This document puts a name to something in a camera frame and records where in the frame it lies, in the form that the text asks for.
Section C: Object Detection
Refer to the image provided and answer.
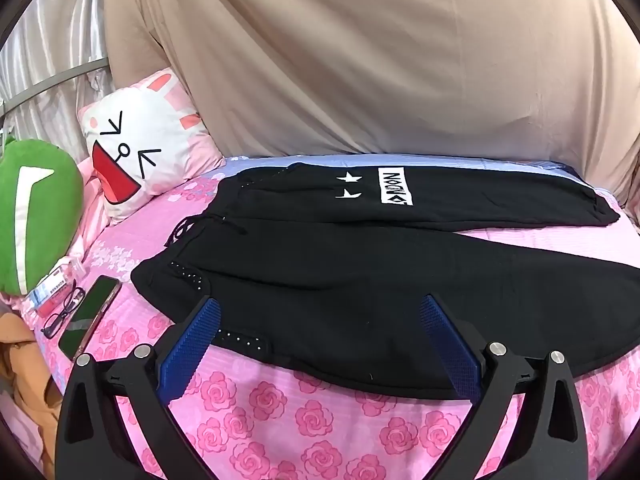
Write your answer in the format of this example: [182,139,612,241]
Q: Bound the small clear packet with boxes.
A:
[27,256,83,317]

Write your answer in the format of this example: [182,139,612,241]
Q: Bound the beige cloth drape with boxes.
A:
[92,0,640,201]

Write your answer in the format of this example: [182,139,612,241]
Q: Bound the metal rail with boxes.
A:
[0,55,108,116]

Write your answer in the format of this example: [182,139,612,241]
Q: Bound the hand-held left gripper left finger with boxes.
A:
[55,296,222,480]

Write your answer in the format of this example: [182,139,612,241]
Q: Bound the pink floral bed sheet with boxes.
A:
[30,155,640,480]

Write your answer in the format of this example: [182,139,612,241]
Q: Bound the pink striped pillow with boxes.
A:
[75,156,117,253]

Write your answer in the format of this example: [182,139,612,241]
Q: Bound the black eyeglasses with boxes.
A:
[42,286,87,338]

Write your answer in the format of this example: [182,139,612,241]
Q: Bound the green plush pillow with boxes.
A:
[0,139,85,297]

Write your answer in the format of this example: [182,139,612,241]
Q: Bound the black smartphone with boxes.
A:
[57,275,122,361]

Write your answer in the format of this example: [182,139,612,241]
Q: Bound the silver satin curtain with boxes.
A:
[0,0,116,161]

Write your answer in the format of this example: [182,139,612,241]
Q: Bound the white bunny face pillow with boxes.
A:
[77,66,226,226]

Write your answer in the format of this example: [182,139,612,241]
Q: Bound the black pants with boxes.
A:
[131,161,640,395]

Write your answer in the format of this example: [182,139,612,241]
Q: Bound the orange cloth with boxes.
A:
[0,312,63,478]

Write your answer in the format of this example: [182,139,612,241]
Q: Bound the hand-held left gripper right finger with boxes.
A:
[419,294,591,480]

